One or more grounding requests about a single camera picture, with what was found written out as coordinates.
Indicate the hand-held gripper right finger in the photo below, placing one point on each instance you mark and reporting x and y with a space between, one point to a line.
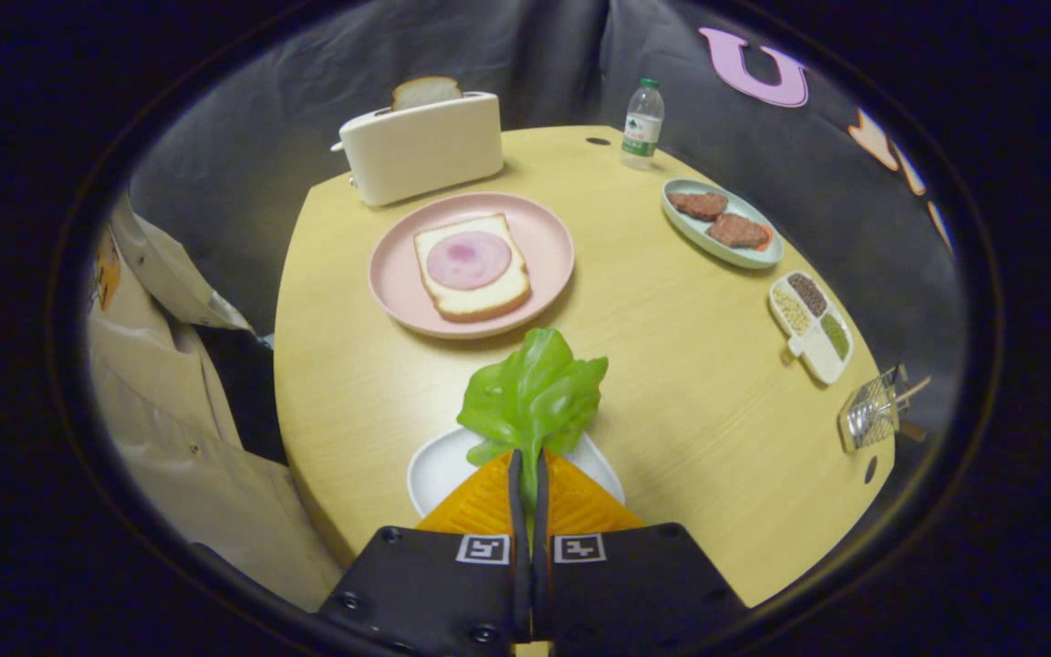
541 520

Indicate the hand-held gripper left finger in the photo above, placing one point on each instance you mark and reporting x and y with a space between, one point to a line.
516 506

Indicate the green lettuce leaf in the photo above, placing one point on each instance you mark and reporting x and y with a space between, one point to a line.
535 392

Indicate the toasted bread slice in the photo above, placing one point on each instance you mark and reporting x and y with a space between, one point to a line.
425 91

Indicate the white round plate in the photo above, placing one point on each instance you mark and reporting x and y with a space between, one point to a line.
439 470

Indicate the white bread slice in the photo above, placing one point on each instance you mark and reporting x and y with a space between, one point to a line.
471 303

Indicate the pink ham slice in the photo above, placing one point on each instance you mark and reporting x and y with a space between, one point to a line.
469 260

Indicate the pink round plate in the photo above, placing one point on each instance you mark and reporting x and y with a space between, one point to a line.
544 246

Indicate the person's dark shirt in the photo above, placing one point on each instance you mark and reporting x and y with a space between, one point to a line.
238 383

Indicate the white divided condiment dish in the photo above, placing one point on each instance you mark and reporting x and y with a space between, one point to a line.
822 360

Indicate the pale green oval plate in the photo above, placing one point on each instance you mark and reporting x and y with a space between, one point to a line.
685 228

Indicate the clear glass container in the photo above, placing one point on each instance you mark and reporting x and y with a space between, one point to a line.
868 415

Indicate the brown meat piece orange tip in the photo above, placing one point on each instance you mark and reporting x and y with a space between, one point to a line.
737 231

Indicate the person's beige jacket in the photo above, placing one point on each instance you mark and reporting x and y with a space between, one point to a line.
170 438

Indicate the white toaster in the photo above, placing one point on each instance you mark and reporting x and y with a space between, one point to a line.
421 151

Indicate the clear water bottle green cap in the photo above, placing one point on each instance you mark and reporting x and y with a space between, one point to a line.
642 128

